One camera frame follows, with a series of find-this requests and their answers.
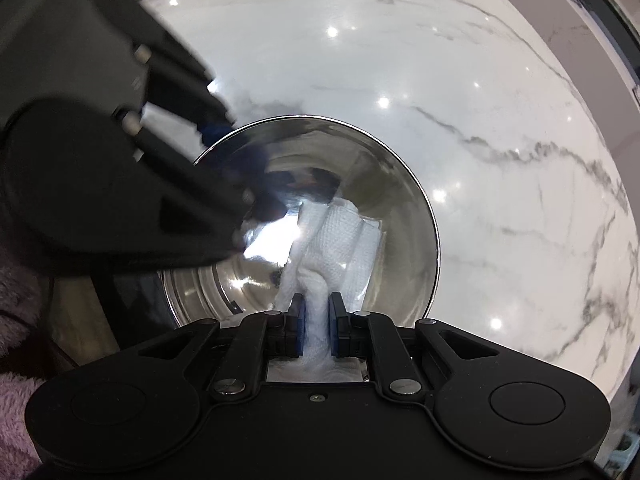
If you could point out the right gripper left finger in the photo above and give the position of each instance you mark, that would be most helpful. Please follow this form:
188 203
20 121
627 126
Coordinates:
294 332

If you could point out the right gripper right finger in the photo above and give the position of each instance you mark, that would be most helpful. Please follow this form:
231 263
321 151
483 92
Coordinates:
339 327

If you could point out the white paper towel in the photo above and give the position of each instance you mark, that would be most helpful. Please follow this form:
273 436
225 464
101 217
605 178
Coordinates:
335 252

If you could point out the stainless steel bowl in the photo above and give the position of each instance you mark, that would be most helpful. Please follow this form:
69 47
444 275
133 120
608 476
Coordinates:
303 159

